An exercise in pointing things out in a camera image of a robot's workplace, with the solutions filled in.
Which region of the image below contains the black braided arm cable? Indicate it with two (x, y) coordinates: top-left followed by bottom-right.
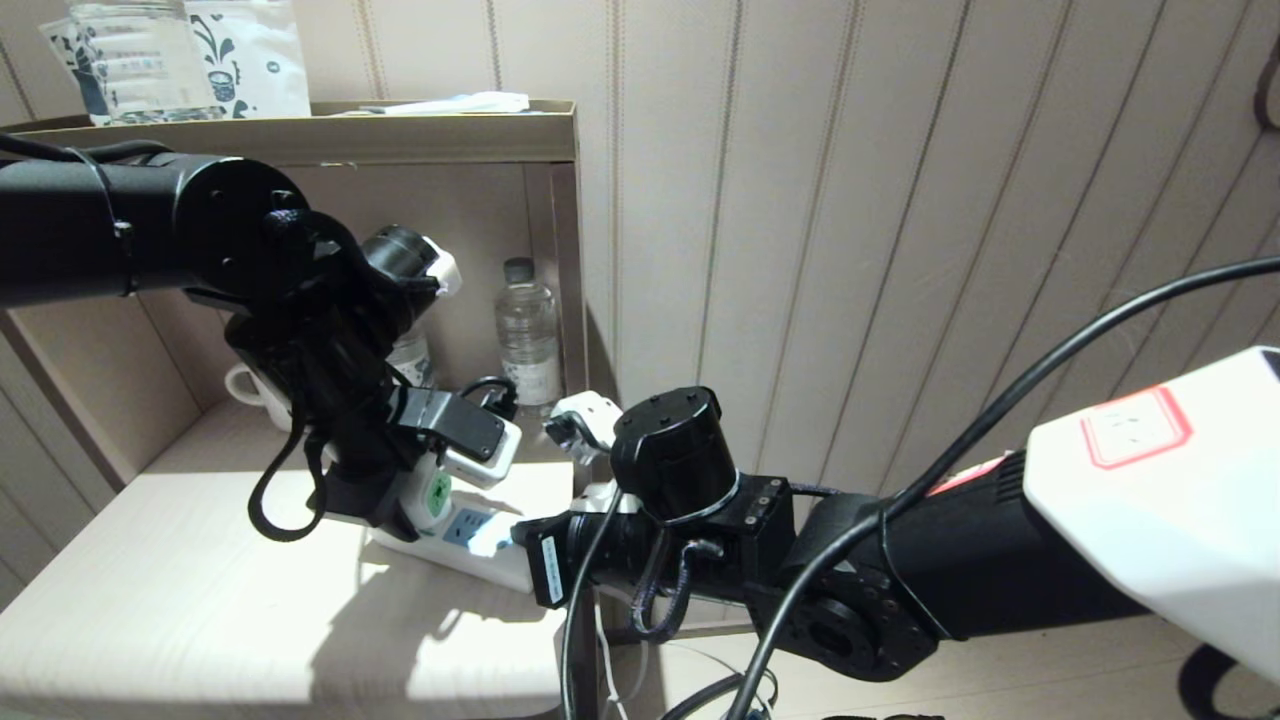
(628, 530), (723, 643)
(247, 410), (331, 544)

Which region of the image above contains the small water bottle black cap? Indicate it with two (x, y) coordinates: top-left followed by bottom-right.
(495, 258), (563, 419)
(390, 325), (436, 389)

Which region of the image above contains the white printed bag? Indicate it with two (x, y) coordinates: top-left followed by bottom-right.
(185, 2), (311, 119)
(40, 20), (116, 126)

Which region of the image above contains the flat white paper packet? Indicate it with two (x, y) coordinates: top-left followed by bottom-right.
(335, 91), (531, 117)

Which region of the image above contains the large clear water bottle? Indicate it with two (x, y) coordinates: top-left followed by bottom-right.
(68, 0), (226, 126)

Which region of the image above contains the black floor cable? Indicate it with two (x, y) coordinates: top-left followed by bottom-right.
(662, 670), (781, 720)

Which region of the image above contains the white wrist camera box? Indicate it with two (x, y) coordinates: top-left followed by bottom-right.
(400, 377), (523, 491)
(543, 391), (624, 464)

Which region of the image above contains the white ribbed mug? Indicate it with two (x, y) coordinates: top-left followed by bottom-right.
(225, 362), (293, 431)

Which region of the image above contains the green mosquito repellent plug-in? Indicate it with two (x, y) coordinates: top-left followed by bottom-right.
(400, 452), (453, 533)

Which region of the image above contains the black smooth arm cable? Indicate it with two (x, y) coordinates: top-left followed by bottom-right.
(725, 256), (1280, 720)

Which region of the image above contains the white power strip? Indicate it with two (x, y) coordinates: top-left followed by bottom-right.
(368, 505), (546, 594)

